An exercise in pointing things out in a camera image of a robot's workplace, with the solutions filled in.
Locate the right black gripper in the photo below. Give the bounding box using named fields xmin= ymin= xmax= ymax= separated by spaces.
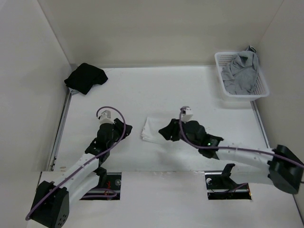
xmin=159 ymin=117 xmax=200 ymax=149

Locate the white tank top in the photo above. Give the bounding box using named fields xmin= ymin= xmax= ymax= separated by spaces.
xmin=141 ymin=115 xmax=171 ymax=144

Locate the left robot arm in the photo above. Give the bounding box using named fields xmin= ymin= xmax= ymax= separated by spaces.
xmin=26 ymin=118 xmax=133 ymax=228

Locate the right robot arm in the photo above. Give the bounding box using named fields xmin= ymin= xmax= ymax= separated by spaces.
xmin=158 ymin=119 xmax=304 ymax=195

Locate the folded black tank top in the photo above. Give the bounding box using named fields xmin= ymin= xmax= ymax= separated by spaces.
xmin=64 ymin=63 xmax=108 ymax=95

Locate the grey tank top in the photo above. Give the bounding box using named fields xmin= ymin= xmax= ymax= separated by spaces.
xmin=221 ymin=46 xmax=259 ymax=95

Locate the white plastic basket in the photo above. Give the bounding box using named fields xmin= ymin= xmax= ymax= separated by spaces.
xmin=214 ymin=52 xmax=269 ymax=102

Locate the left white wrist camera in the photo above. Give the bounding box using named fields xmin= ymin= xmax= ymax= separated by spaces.
xmin=97 ymin=110 xmax=114 ymax=124

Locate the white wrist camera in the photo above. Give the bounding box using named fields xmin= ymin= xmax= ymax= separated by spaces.
xmin=180 ymin=106 xmax=193 ymax=123
xmin=97 ymin=110 xmax=114 ymax=124

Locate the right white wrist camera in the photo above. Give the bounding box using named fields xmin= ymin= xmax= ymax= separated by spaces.
xmin=180 ymin=106 xmax=193 ymax=123

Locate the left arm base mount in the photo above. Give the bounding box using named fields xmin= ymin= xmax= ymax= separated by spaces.
xmin=81 ymin=173 xmax=122 ymax=200

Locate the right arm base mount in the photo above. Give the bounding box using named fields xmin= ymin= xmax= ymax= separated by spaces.
xmin=205 ymin=163 xmax=252 ymax=200

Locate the left metal table rail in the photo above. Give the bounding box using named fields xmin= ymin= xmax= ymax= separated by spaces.
xmin=46 ymin=89 xmax=72 ymax=171

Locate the metal table rail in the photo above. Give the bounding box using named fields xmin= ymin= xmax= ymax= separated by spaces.
xmin=250 ymin=101 xmax=270 ymax=148
xmin=46 ymin=89 xmax=72 ymax=171

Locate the right metal table rail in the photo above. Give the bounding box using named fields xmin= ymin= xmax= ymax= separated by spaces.
xmin=250 ymin=101 xmax=270 ymax=148

